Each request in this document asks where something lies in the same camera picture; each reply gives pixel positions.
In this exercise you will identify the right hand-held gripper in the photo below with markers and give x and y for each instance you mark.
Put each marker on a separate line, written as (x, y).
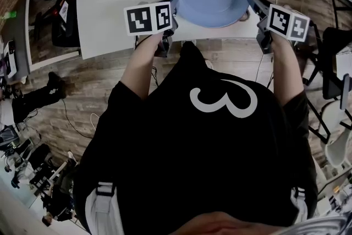
(280, 22)

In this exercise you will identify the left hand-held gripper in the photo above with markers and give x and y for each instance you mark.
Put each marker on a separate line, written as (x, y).
(148, 19)

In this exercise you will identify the person's left forearm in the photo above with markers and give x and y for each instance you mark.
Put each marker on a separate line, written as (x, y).
(140, 68)

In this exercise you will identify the person's right forearm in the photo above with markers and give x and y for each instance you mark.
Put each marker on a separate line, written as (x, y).
(286, 71)

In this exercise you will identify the white table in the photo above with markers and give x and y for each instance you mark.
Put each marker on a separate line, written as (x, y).
(115, 8)

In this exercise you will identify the person's white shoe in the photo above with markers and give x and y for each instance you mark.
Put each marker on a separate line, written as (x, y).
(209, 64)

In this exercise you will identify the black mesh office chair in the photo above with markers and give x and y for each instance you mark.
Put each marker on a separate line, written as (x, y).
(330, 41)

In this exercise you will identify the white printed card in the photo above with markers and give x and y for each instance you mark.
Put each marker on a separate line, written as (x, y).
(63, 11)

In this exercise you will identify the person's black shirt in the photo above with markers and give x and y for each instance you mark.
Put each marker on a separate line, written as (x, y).
(192, 159)

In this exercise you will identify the grey desk white legs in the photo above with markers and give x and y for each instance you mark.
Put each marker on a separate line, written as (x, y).
(19, 44)

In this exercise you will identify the white chair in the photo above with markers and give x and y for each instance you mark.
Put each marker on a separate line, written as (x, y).
(335, 151)

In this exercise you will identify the green plastic bottle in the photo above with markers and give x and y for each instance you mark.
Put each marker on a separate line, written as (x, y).
(8, 16)

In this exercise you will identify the white device box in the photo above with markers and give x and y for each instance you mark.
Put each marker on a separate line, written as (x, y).
(9, 60)

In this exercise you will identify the person's face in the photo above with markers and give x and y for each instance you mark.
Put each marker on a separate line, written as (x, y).
(220, 224)

